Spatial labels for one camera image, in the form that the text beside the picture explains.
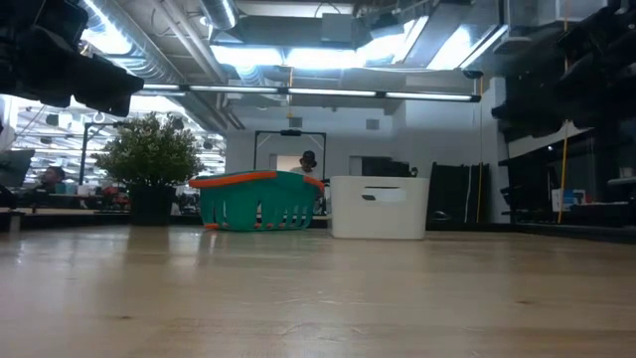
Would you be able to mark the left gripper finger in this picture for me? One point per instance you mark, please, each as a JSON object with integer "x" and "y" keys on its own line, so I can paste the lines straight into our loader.
{"x": 114, "y": 79}
{"x": 111, "y": 104}

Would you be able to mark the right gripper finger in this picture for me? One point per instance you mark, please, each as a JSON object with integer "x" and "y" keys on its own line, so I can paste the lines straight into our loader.
{"x": 526, "y": 109}
{"x": 531, "y": 126}

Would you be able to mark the teal basket orange rim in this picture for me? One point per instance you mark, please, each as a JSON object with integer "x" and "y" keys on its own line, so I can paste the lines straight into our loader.
{"x": 233, "y": 204}

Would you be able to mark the white plastic bin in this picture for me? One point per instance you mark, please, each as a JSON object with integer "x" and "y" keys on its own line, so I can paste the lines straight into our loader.
{"x": 377, "y": 219}

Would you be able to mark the black metal stand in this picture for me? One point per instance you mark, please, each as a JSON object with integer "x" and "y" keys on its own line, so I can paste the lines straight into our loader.
{"x": 82, "y": 154}

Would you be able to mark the green potted plant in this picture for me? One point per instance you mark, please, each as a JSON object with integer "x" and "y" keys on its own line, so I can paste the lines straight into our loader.
{"x": 149, "y": 149}

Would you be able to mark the blue white box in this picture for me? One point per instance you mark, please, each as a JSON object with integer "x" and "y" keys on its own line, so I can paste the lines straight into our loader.
{"x": 564, "y": 200}

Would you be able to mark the person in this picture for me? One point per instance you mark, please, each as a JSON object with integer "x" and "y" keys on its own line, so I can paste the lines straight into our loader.
{"x": 308, "y": 158}
{"x": 52, "y": 176}

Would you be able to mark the dark monitor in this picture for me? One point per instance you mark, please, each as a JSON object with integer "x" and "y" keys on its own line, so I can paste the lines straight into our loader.
{"x": 15, "y": 166}

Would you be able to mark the black folding panel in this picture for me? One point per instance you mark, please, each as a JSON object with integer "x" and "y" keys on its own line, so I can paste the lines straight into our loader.
{"x": 447, "y": 194}

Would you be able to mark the long ceiling light bar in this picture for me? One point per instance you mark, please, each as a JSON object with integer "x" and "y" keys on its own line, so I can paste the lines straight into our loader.
{"x": 323, "y": 92}

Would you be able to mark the black aluminium table frame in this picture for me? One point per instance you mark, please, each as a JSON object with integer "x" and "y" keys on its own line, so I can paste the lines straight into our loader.
{"x": 571, "y": 232}

